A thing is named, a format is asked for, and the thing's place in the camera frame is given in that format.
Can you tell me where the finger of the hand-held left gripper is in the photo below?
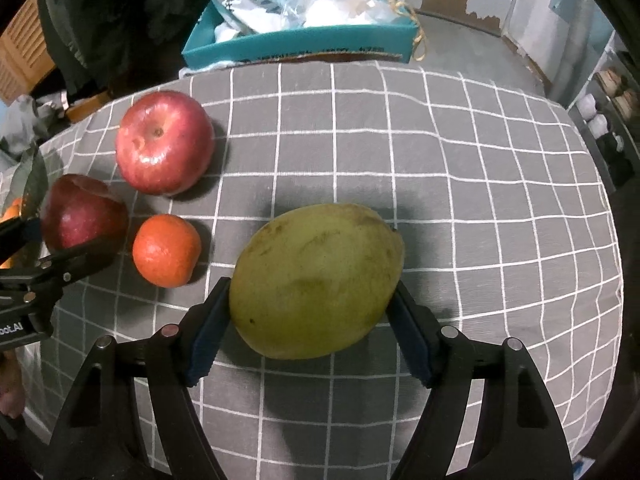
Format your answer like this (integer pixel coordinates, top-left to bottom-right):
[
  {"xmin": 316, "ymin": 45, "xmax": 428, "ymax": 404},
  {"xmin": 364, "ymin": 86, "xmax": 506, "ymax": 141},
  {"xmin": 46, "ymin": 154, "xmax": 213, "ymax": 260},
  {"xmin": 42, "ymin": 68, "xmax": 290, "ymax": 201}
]
[
  {"xmin": 36, "ymin": 236, "xmax": 122, "ymax": 283},
  {"xmin": 0, "ymin": 216, "xmax": 45, "ymax": 262}
]

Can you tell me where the person's left hand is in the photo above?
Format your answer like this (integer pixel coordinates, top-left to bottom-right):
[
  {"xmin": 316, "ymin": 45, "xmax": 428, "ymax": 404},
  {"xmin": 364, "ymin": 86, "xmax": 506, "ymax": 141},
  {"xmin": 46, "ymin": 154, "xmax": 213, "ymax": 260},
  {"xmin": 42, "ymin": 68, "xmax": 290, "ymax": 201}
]
[{"xmin": 0, "ymin": 349, "xmax": 26, "ymax": 419}]

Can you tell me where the dark red apple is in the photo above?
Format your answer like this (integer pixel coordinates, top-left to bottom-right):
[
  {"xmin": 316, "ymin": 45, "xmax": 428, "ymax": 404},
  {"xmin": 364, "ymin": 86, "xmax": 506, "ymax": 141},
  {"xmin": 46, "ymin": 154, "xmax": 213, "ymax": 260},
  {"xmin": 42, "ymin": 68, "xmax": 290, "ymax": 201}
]
[{"xmin": 41, "ymin": 174, "xmax": 130, "ymax": 256}]

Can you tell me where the wooden louvered door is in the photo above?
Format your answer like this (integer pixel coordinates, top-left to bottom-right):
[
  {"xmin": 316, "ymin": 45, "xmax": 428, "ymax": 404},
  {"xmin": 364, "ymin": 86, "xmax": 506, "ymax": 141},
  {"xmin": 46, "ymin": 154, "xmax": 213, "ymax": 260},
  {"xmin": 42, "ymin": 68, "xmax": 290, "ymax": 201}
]
[{"xmin": 0, "ymin": 0, "xmax": 57, "ymax": 105}]

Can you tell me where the teal plastic basket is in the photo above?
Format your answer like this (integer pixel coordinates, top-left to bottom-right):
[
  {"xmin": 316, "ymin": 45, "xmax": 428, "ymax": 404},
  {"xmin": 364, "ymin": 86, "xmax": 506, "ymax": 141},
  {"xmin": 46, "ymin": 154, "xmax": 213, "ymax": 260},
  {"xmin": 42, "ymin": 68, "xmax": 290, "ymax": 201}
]
[{"xmin": 180, "ymin": 1, "xmax": 421, "ymax": 69}]

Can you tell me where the large orange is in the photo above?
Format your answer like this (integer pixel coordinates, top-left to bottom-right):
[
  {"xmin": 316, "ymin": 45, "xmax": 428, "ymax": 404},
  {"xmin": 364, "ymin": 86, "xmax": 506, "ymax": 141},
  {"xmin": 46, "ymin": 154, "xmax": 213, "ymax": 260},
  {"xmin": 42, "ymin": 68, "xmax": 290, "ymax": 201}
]
[{"xmin": 0, "ymin": 197, "xmax": 24, "ymax": 269}]

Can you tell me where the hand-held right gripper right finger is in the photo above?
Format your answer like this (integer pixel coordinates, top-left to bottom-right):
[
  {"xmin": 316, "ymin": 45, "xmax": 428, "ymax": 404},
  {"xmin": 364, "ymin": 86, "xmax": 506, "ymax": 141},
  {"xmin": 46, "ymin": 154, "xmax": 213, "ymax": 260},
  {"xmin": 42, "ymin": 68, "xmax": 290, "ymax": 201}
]
[{"xmin": 384, "ymin": 280, "xmax": 573, "ymax": 480}]

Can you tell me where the wooden crate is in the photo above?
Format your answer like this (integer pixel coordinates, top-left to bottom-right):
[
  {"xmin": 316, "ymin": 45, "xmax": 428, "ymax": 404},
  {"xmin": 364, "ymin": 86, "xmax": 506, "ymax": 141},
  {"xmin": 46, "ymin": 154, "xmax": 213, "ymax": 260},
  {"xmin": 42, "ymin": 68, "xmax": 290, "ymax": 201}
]
[{"xmin": 64, "ymin": 90, "xmax": 112, "ymax": 123}]

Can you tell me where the green mango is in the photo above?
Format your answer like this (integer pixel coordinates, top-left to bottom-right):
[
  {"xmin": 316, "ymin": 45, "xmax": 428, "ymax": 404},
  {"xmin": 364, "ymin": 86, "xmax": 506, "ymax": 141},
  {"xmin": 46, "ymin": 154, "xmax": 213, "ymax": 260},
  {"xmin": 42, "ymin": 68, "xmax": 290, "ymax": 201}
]
[{"xmin": 229, "ymin": 203, "xmax": 406, "ymax": 360}]

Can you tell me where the shoe rack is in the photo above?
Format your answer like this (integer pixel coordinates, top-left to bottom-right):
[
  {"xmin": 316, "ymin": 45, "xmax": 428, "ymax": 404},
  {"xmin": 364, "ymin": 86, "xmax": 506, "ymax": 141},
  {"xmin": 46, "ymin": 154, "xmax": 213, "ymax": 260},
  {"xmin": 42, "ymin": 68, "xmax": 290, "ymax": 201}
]
[{"xmin": 565, "ymin": 49, "xmax": 640, "ymax": 192}]

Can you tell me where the small tangerine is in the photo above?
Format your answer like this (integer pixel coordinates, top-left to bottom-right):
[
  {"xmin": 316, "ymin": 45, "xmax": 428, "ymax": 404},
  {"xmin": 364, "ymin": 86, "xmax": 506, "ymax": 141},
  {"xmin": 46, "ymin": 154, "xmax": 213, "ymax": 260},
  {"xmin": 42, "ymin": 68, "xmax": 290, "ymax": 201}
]
[{"xmin": 132, "ymin": 214, "xmax": 203, "ymax": 289}]

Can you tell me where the black hanging jacket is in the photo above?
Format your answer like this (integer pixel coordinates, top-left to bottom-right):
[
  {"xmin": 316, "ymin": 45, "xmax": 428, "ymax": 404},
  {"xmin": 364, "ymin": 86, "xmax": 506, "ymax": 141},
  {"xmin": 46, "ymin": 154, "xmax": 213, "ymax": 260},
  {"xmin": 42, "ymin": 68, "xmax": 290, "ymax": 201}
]
[{"xmin": 37, "ymin": 0, "xmax": 211, "ymax": 107}]

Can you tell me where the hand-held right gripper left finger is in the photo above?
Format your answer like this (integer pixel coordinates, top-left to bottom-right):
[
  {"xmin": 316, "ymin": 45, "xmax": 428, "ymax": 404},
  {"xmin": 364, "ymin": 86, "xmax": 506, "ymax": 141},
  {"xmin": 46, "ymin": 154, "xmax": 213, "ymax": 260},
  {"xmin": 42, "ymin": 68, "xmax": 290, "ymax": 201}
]
[{"xmin": 47, "ymin": 276, "xmax": 232, "ymax": 480}]

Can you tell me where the grey checked tablecloth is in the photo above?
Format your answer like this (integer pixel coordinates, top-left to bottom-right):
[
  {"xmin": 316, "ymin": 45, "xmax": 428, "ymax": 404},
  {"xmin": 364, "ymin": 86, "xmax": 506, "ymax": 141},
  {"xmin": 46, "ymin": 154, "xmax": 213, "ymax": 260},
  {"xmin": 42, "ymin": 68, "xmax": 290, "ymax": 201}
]
[{"xmin": 22, "ymin": 59, "xmax": 625, "ymax": 480}]

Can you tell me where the grey clothing pile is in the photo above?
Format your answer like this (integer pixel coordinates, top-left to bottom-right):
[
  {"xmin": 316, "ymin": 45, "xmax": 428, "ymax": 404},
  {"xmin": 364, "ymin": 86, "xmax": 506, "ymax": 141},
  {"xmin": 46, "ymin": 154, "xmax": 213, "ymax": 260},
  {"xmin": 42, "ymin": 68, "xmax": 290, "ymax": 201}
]
[{"xmin": 0, "ymin": 94, "xmax": 67, "ymax": 172}]

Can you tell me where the light red apple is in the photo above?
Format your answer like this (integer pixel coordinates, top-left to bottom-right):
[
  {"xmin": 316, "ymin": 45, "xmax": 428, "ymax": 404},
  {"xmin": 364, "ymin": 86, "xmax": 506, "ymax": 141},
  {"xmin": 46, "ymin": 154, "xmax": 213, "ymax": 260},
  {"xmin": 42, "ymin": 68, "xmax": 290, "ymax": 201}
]
[{"xmin": 115, "ymin": 90, "xmax": 217, "ymax": 197}]

